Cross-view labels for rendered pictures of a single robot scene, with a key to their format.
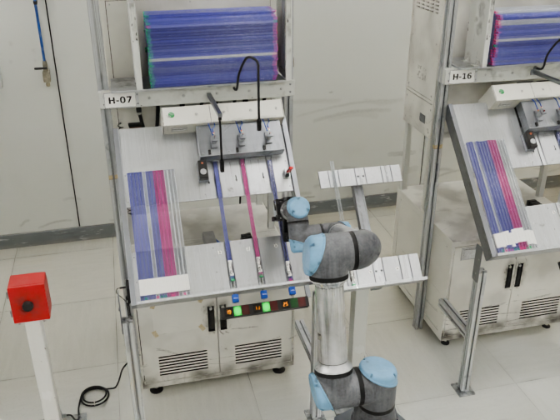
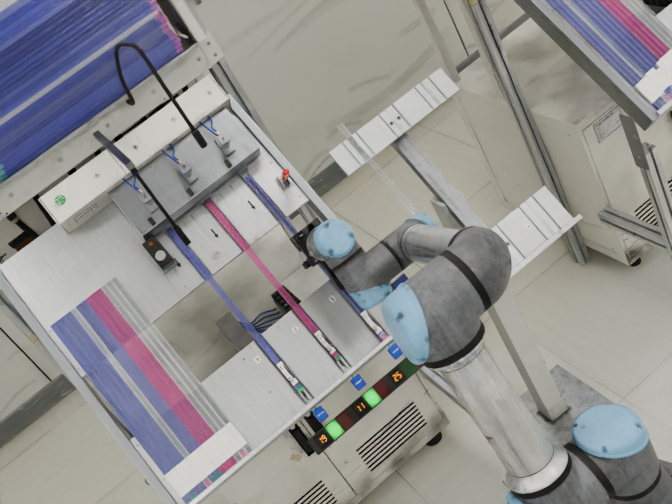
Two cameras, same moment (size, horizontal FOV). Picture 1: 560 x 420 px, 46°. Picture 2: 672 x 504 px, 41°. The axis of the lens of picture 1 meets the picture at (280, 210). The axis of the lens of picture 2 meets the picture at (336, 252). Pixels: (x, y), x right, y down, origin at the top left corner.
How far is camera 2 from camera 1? 58 cm
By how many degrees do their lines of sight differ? 7
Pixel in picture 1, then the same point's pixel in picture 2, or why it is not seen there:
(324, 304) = (471, 392)
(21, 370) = not seen: outside the picture
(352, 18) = not seen: outside the picture
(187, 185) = (150, 288)
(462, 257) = (599, 138)
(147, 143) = (53, 261)
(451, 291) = (608, 192)
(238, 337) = (354, 437)
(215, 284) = (279, 411)
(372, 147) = (374, 38)
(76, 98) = not seen: outside the picture
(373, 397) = (625, 477)
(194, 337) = (294, 476)
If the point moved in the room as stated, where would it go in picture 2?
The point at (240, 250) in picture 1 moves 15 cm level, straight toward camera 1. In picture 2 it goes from (285, 338) to (304, 374)
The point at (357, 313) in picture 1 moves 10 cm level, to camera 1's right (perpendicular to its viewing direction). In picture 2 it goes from (502, 314) to (535, 294)
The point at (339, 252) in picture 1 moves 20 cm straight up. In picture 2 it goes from (449, 302) to (396, 205)
